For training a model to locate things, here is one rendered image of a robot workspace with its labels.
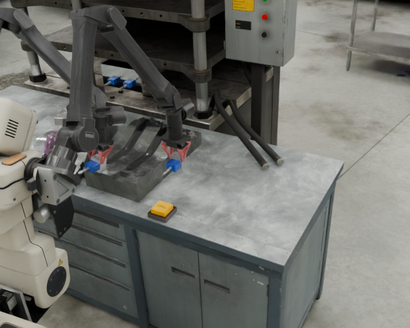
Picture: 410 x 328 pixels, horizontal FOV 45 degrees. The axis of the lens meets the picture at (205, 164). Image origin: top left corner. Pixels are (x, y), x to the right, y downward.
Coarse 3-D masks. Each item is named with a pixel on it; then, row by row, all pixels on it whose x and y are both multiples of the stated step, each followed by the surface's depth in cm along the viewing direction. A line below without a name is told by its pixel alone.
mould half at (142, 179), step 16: (128, 128) 216; (144, 144) 209; (160, 144) 206; (192, 144) 219; (128, 160) 201; (160, 160) 200; (96, 176) 196; (112, 176) 191; (128, 176) 190; (144, 176) 190; (160, 176) 201; (112, 192) 196; (128, 192) 191; (144, 192) 193
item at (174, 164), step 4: (176, 152) 190; (172, 156) 188; (176, 156) 188; (172, 160) 188; (176, 160) 188; (180, 160) 187; (184, 160) 189; (168, 164) 186; (172, 164) 185; (176, 164) 185; (180, 164) 188; (184, 164) 190; (168, 168) 184; (172, 168) 185; (176, 168) 186; (180, 168) 189; (164, 172) 182
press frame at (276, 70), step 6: (222, 12) 313; (210, 18) 320; (216, 18) 318; (222, 18) 316; (234, 60) 326; (270, 66) 305; (276, 66) 312; (276, 72) 314; (276, 78) 316; (276, 84) 319; (276, 90) 322; (276, 96) 324; (276, 102) 327; (276, 108) 330; (276, 114) 333; (276, 120) 336; (276, 126) 339; (276, 132) 342; (276, 138) 345; (276, 144) 348
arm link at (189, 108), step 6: (174, 96) 173; (174, 102) 174; (180, 102) 176; (186, 102) 182; (162, 108) 178; (168, 108) 177; (174, 108) 175; (186, 108) 181; (192, 108) 183; (186, 114) 181; (192, 114) 185
